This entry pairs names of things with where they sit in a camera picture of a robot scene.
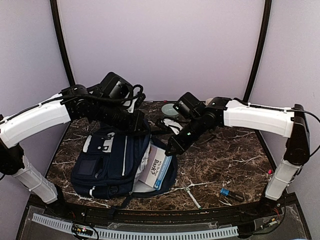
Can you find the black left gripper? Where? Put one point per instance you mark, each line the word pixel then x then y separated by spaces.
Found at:
pixel 138 120

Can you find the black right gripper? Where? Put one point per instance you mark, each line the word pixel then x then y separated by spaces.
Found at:
pixel 181 147

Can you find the navy blue student backpack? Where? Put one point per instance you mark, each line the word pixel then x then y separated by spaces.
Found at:
pixel 110 164

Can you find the dog cover picture book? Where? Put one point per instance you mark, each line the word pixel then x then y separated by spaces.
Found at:
pixel 156 168

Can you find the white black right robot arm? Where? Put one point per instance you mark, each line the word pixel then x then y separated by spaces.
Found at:
pixel 286 122

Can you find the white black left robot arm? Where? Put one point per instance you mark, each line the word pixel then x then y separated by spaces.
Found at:
pixel 72 103

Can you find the cream ceramic mug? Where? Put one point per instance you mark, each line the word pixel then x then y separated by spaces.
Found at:
pixel 210 101

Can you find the light green ceramic bowl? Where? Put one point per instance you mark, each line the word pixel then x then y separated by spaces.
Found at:
pixel 168 110

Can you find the black marker with blue cap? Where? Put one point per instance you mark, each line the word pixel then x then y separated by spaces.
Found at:
pixel 230 194

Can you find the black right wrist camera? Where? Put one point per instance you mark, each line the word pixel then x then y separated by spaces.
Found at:
pixel 189 106

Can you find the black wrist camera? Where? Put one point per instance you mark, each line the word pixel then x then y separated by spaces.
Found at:
pixel 189 106
pixel 114 87

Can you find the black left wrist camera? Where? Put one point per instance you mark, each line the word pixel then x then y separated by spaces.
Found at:
pixel 114 87

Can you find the white slotted cable duct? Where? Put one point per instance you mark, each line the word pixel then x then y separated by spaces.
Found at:
pixel 101 233

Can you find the black front rail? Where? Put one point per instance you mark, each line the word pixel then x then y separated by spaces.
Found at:
pixel 171 208

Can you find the black left frame post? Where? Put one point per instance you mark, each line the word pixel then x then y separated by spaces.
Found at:
pixel 61 41

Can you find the black frame post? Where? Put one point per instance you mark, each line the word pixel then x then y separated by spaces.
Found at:
pixel 259 49
pixel 61 41

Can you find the black right frame post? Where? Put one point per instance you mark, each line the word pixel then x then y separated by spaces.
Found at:
pixel 259 49

